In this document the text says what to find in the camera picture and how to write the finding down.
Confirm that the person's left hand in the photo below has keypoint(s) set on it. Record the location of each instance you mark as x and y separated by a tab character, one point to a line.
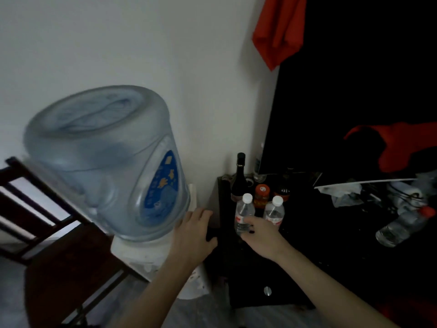
191	239

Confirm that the person's right hand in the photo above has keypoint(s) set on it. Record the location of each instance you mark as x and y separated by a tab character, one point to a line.
266	239

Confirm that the clear water bottle red label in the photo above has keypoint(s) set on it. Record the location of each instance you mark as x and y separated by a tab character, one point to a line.
274	210
244	210

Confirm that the red cap bottle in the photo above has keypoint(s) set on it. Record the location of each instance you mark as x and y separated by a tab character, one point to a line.
403	227

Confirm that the person's left forearm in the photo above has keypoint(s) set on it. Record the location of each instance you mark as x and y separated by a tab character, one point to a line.
153	297

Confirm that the person's right forearm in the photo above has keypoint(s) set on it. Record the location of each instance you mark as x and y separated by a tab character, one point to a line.
324	293

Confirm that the white water dispenser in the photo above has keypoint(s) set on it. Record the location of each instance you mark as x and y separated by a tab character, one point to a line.
146	256

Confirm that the large blue water jug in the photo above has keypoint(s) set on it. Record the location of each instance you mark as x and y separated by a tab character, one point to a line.
106	167

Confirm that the orange lid jar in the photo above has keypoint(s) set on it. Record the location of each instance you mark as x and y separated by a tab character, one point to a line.
262	196

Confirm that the brown glass bottle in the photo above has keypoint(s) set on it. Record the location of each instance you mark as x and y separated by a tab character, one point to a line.
283	187

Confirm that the clear glass cup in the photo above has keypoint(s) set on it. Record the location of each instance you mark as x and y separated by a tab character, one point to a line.
259	177

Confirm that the dark wine bottle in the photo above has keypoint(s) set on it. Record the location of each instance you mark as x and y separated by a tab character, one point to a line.
239	181

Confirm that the dark wooden chair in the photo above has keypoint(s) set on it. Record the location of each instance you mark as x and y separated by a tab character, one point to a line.
51	256

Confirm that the white mug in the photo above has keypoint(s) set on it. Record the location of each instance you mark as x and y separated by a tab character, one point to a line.
406	196

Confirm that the black television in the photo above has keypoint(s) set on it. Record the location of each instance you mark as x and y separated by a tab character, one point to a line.
341	81

